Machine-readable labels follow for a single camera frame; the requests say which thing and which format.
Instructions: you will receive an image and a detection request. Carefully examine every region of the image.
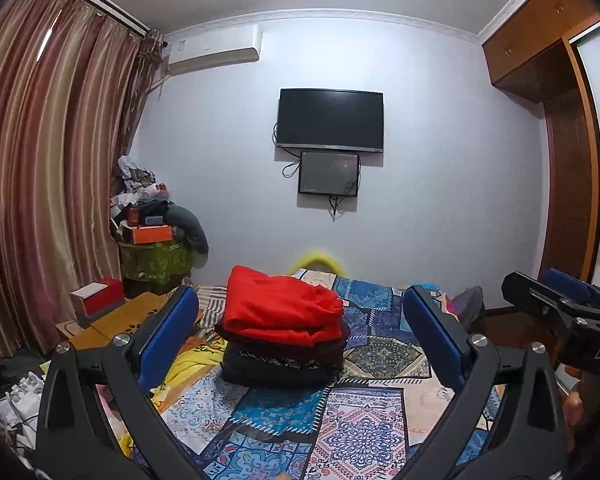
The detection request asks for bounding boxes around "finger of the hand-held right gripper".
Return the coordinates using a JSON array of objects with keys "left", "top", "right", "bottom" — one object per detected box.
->
[
  {"left": 540, "top": 267, "right": 600, "bottom": 306},
  {"left": 501, "top": 271, "right": 581, "bottom": 321}
]

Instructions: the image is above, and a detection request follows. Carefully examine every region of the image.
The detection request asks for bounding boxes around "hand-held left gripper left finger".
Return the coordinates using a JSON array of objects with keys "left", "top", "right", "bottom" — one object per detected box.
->
[{"left": 35, "top": 285, "right": 211, "bottom": 480}]

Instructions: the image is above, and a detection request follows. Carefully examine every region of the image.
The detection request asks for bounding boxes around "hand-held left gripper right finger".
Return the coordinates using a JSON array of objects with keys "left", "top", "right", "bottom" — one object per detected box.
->
[{"left": 390, "top": 285, "right": 568, "bottom": 480}]

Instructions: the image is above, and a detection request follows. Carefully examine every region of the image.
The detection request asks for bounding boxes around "red zip jacket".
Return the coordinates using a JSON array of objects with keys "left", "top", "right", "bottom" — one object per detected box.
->
[{"left": 223, "top": 265, "right": 345, "bottom": 346}]

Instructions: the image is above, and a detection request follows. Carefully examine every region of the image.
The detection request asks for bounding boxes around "pile of clothes and boxes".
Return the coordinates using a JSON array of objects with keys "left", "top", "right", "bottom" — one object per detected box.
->
[{"left": 109, "top": 156, "right": 173, "bottom": 228}]

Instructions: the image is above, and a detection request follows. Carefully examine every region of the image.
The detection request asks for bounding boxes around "person's right hand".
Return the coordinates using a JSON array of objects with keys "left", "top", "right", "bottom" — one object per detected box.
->
[{"left": 565, "top": 365, "right": 588, "bottom": 426}]

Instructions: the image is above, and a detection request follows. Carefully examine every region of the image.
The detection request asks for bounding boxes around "purple grey backpack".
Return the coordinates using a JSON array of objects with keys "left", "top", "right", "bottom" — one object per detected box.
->
[{"left": 450, "top": 285, "right": 485, "bottom": 328}]

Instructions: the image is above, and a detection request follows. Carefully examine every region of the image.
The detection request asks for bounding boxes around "wooden folding lap table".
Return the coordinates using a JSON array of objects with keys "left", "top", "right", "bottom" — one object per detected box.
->
[{"left": 55, "top": 290, "right": 206, "bottom": 351}]

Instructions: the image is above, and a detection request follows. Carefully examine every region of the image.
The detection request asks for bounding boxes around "striped grey cloth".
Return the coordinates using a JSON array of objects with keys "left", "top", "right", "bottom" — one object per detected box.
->
[{"left": 195, "top": 285, "right": 231, "bottom": 331}]

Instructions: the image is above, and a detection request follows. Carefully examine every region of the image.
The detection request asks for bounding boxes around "green patterned cloth cover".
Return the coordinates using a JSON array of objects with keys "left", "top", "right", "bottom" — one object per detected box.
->
[{"left": 119, "top": 237, "right": 196, "bottom": 286}]

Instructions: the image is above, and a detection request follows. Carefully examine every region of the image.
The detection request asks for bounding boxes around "red and white box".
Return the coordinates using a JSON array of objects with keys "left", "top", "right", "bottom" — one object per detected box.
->
[{"left": 69, "top": 277, "right": 127, "bottom": 328}]

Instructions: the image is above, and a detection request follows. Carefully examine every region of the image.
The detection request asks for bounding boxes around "brown wooden door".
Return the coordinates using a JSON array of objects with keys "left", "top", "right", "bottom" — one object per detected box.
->
[{"left": 542, "top": 95, "right": 593, "bottom": 281}]

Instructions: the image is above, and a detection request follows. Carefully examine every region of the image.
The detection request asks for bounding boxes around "orange box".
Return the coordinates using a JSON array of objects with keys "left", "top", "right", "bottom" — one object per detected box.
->
[{"left": 132, "top": 224, "right": 173, "bottom": 245}]

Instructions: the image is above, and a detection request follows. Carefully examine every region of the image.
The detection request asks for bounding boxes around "maroon folded garment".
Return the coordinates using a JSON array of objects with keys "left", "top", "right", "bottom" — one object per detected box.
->
[{"left": 214, "top": 322, "right": 351, "bottom": 366}]

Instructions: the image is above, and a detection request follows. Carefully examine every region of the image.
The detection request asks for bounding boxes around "blue patchwork bed blanket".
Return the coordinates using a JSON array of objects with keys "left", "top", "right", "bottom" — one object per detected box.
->
[{"left": 130, "top": 270, "right": 506, "bottom": 480}]

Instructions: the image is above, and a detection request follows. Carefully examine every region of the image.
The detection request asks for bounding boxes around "dark navy folded garment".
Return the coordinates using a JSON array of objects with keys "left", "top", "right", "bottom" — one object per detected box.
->
[{"left": 220, "top": 345, "right": 343, "bottom": 388}]

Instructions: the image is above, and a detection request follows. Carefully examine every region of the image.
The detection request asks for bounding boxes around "black patterned folded garment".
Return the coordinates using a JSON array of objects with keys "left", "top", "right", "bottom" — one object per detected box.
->
[{"left": 237, "top": 350, "right": 343, "bottom": 368}]

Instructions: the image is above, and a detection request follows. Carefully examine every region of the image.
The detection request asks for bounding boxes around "yellow round headboard piece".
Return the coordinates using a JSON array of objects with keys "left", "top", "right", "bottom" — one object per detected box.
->
[{"left": 287, "top": 247, "right": 343, "bottom": 278}]

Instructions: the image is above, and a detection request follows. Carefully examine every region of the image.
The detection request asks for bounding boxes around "pile of papers and bags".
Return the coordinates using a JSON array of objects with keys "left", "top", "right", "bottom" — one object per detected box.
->
[{"left": 0, "top": 360, "right": 51, "bottom": 456}]

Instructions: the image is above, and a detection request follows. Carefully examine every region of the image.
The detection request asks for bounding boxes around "brown striped curtain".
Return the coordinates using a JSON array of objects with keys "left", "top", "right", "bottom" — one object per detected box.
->
[{"left": 0, "top": 0, "right": 163, "bottom": 361}]

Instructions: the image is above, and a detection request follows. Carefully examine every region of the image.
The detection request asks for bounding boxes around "wooden wardrobe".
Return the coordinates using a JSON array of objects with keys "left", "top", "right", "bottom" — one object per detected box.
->
[{"left": 481, "top": 0, "right": 600, "bottom": 281}]

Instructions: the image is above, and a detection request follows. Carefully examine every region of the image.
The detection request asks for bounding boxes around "white air conditioner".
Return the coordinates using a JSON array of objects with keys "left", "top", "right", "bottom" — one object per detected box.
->
[{"left": 162, "top": 30, "right": 263, "bottom": 75}]

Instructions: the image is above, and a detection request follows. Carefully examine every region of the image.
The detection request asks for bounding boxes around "black monitor cable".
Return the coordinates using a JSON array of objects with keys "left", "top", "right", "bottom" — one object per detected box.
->
[{"left": 328, "top": 194, "right": 351, "bottom": 221}]

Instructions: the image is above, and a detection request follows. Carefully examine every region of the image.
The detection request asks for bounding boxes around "small black wall monitor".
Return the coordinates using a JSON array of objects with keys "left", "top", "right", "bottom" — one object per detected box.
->
[{"left": 298, "top": 150, "right": 360, "bottom": 197}]

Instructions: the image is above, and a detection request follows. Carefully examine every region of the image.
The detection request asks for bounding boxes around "black wall television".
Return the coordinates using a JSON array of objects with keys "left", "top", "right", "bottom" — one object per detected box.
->
[{"left": 275, "top": 87, "right": 385, "bottom": 153}]

